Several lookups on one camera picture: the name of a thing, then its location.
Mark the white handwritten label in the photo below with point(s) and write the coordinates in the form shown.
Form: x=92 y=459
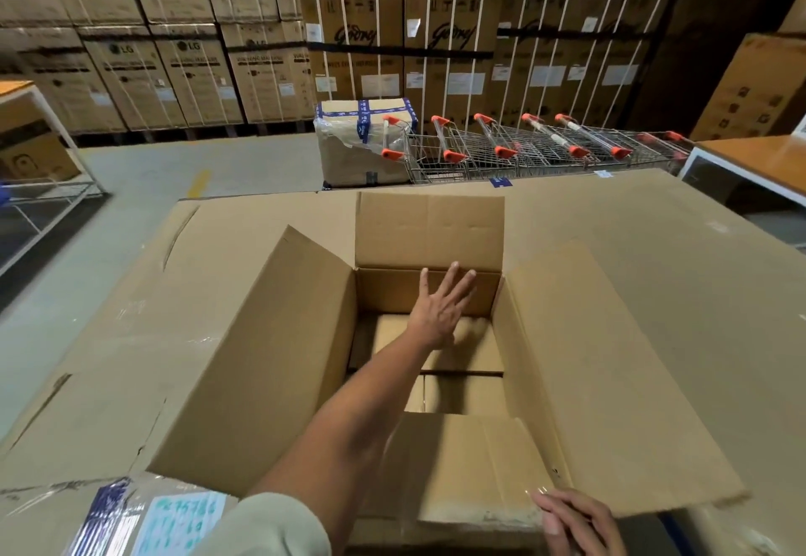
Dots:
x=176 y=524

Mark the plastic taped carton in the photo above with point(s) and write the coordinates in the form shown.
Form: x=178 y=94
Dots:
x=352 y=159

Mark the orange workbench with white frame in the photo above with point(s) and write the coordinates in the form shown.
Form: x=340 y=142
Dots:
x=755 y=162

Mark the brown carton with black print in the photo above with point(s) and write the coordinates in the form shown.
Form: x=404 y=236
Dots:
x=38 y=152

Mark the person's left forearm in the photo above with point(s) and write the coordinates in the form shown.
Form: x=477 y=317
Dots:
x=340 y=429

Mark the person's beige mesh shirt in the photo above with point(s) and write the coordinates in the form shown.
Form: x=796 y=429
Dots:
x=264 y=530

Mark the person's right hand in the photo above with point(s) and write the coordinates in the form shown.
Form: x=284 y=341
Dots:
x=579 y=524

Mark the person's left hand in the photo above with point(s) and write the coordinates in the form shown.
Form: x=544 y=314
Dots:
x=441 y=316

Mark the stack of plain brown cartons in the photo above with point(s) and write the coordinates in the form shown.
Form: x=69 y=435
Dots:
x=749 y=89

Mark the orange side workbench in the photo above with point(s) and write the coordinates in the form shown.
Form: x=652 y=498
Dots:
x=31 y=152

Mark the brown cardboard box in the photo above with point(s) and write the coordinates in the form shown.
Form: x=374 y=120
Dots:
x=283 y=373

